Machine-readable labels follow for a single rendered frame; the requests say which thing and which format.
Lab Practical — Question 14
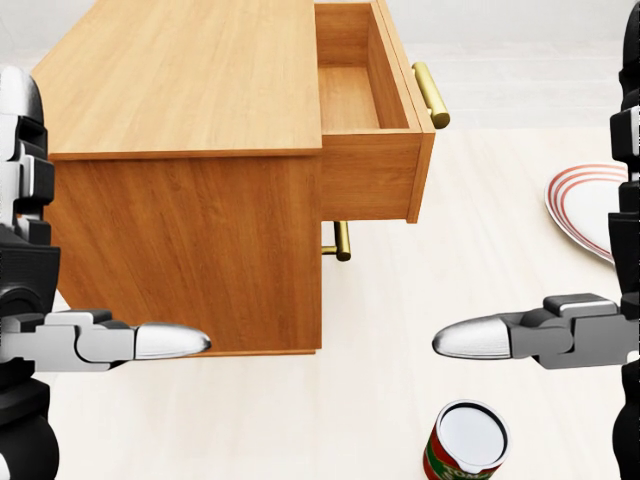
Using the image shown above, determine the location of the long brass drawer handle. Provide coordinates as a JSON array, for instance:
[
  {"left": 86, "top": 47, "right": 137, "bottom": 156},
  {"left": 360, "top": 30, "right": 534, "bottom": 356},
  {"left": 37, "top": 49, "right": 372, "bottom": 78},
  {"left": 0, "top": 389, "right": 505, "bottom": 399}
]
[{"left": 410, "top": 62, "right": 451, "bottom": 130}]

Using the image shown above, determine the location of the red green food tin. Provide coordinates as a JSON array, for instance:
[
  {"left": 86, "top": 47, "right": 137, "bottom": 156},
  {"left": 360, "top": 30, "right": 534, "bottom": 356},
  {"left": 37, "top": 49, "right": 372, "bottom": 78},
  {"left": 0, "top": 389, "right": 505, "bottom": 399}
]
[{"left": 422, "top": 399, "right": 511, "bottom": 480}]

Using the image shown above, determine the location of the wooden cabinet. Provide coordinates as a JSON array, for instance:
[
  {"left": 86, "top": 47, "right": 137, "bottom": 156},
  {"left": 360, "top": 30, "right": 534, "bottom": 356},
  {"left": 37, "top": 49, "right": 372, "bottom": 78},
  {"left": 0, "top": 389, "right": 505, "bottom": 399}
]
[{"left": 30, "top": 0, "right": 324, "bottom": 358}]

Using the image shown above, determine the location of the white plate with red rings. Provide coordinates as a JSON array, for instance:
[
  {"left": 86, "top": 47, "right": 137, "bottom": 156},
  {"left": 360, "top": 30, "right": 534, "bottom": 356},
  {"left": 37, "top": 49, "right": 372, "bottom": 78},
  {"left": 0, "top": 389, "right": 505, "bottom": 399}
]
[{"left": 543, "top": 163, "right": 629, "bottom": 266}]

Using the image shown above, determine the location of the open wooden drawer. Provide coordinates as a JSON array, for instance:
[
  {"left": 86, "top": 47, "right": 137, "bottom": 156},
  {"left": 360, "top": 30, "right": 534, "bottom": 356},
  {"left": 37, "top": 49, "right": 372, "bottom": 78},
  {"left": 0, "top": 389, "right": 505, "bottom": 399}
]
[{"left": 314, "top": 0, "right": 437, "bottom": 225}]

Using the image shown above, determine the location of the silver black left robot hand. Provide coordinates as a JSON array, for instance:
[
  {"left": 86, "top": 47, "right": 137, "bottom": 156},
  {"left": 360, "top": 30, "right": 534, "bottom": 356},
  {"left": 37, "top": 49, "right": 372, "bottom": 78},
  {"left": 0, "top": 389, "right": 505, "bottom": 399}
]
[{"left": 0, "top": 65, "right": 213, "bottom": 480}]

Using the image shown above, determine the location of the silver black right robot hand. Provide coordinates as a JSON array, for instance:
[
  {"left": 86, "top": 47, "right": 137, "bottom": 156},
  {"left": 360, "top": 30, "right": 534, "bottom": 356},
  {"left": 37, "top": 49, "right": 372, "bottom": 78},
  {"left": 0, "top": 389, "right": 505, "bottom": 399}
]
[{"left": 431, "top": 0, "right": 640, "bottom": 480}]

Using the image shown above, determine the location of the short brass drawer handle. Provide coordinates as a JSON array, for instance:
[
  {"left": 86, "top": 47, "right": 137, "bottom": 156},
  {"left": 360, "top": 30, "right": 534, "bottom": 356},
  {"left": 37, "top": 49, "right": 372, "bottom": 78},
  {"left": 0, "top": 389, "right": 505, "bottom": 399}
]
[{"left": 320, "top": 220, "right": 353, "bottom": 262}]

